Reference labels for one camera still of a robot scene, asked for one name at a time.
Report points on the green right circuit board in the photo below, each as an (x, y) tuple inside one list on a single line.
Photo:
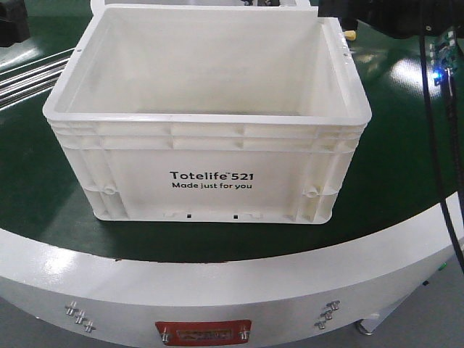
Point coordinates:
[(443, 54)]

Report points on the red label plate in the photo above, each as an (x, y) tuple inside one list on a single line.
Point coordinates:
[(204, 334)]

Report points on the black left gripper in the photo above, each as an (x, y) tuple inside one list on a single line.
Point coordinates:
[(14, 22)]

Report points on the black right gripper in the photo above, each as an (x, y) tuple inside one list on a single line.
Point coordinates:
[(396, 19)]

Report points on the small yellow toy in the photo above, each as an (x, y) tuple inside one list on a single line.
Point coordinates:
[(350, 35)]

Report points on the white plastic tote box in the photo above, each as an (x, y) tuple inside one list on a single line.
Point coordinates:
[(210, 114)]

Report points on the steel roller bars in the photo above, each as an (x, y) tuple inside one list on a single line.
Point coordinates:
[(32, 78)]

